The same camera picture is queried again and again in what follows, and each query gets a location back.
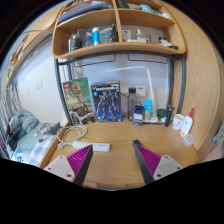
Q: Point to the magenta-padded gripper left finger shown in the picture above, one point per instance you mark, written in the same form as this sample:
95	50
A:
61	166

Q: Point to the green round dish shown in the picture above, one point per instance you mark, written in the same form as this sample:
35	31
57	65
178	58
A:
161	114

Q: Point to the white wall switches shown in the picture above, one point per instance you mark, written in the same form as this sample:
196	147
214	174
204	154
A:
38	85

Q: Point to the white mug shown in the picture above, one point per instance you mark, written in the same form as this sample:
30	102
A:
177	121

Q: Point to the black cylindrical flask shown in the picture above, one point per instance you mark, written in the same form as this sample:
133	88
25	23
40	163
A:
169	116

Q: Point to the blue robot model kit box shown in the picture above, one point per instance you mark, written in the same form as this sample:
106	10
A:
106	101

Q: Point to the wooden loft rail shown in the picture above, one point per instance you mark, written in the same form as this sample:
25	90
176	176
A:
30	50

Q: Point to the small open blue carton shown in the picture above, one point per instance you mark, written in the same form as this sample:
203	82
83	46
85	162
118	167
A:
138	116

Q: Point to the grey metal desk frame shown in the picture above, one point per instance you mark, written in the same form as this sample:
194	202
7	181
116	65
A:
171	83

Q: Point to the green tree figure toy box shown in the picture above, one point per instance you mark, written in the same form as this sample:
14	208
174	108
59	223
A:
78	100

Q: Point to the bed with blue bedding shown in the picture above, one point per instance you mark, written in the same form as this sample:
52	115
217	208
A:
26	133

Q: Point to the grey green hanging cloth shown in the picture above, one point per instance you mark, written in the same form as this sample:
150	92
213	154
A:
219	135

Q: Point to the light blue packet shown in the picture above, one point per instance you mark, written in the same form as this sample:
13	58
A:
148	106

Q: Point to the clear plastic container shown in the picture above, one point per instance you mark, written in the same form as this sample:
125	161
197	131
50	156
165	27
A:
188	140

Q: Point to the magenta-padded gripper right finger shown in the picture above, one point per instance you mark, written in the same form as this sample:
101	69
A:
163	166

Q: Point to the wooden shelf unit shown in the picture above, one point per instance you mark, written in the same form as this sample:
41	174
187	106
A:
116	48

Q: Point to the white power strip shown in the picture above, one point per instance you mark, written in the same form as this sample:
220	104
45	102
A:
91	146

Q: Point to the white desk lamp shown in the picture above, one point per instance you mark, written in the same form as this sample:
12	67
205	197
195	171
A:
150	86

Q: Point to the small white box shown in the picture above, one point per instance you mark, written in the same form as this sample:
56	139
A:
140	91

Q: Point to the clear bottle with black cap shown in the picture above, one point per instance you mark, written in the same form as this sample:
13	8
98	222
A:
132	103

